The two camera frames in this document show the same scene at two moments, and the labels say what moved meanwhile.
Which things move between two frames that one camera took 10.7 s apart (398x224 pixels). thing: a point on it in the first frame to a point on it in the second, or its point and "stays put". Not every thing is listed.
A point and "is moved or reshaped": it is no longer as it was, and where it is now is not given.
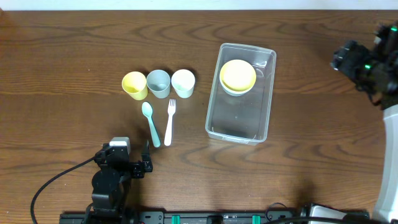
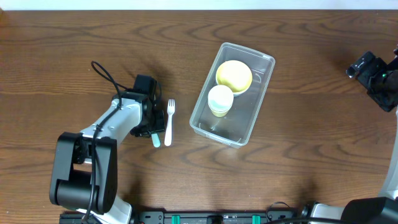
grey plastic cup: x=158 y=82 to x=220 y=111
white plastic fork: x=171 y=110 stays put
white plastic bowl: x=236 y=93 is moved or reshaped
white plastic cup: x=183 y=81 to x=220 y=98
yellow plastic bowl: x=237 y=75 stays put
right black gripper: x=347 y=55 to x=364 y=66
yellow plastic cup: x=135 y=84 is moved or reshaped
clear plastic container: x=240 y=94 is moved or reshaped
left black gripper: x=125 y=166 to x=158 y=121
